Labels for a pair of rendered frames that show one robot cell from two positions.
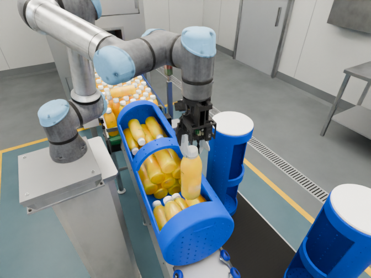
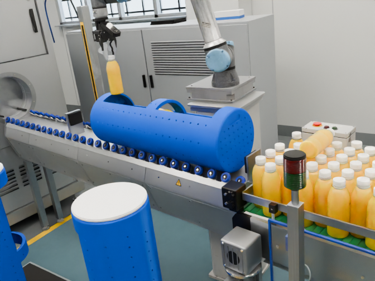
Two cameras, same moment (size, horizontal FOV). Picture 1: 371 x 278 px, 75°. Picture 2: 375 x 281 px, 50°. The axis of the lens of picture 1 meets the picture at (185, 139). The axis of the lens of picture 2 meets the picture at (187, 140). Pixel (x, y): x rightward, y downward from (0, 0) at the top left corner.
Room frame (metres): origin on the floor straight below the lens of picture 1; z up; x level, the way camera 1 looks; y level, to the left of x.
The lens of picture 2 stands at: (2.64, -0.54, 1.72)
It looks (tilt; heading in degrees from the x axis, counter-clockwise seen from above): 21 degrees down; 157
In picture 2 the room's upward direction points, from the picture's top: 7 degrees counter-clockwise
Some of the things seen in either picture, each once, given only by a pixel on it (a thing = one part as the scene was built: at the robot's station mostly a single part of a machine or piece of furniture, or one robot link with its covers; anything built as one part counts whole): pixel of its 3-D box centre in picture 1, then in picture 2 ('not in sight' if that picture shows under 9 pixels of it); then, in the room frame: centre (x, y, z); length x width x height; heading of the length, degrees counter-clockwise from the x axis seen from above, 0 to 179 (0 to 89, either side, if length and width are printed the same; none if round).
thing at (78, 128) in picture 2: not in sight; (75, 122); (0.10, -0.21, 1.00); 0.10 x 0.04 x 0.15; 113
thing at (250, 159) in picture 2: not in sight; (252, 165); (1.33, 0.31, 0.99); 0.10 x 0.02 x 0.12; 113
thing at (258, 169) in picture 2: not in sight; (261, 183); (1.49, 0.25, 0.99); 0.07 x 0.07 x 0.19
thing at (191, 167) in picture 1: (191, 174); (114, 76); (0.56, -0.02, 1.34); 0.07 x 0.07 x 0.19
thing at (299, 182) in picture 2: (168, 70); (294, 177); (1.82, 0.13, 1.18); 0.06 x 0.06 x 0.05
